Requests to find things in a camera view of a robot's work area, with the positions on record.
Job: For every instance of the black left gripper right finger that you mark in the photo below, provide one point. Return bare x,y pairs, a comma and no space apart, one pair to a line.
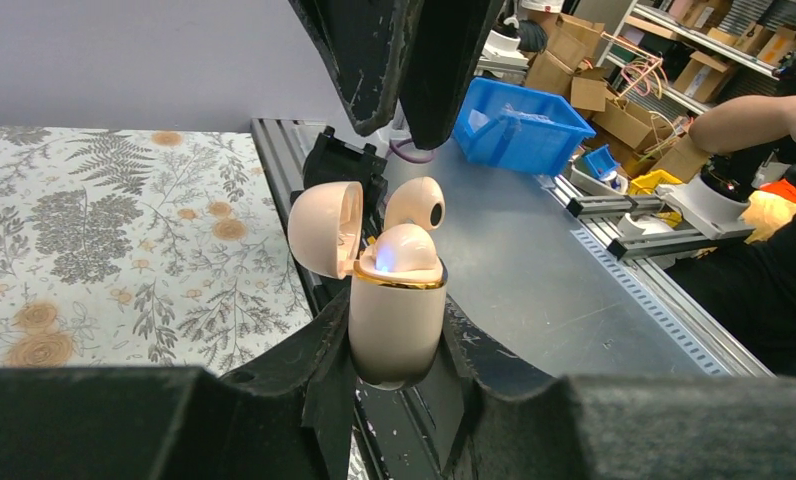
503,418

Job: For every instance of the beige earbud charging case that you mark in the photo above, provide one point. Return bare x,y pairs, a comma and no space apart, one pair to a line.
394,327

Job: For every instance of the blue plastic bin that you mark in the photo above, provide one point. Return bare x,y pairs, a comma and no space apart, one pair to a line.
516,128

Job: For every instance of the floral table mat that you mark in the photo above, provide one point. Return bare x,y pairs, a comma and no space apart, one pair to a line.
138,248

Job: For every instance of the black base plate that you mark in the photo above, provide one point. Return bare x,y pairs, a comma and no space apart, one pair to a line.
414,416

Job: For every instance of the beige earbud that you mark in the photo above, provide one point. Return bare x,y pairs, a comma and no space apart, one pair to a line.
419,201
403,253

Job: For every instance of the yellow plastic basket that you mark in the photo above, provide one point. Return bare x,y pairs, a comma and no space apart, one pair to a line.
647,184

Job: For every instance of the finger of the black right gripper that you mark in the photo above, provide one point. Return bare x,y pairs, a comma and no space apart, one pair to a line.
448,41
365,47

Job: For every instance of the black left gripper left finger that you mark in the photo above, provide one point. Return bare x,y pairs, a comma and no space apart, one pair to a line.
286,414

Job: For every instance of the person forearm in background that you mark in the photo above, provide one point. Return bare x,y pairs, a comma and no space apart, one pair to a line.
745,122

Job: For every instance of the cardboard boxes in background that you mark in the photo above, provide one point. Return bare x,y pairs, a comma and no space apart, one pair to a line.
750,36

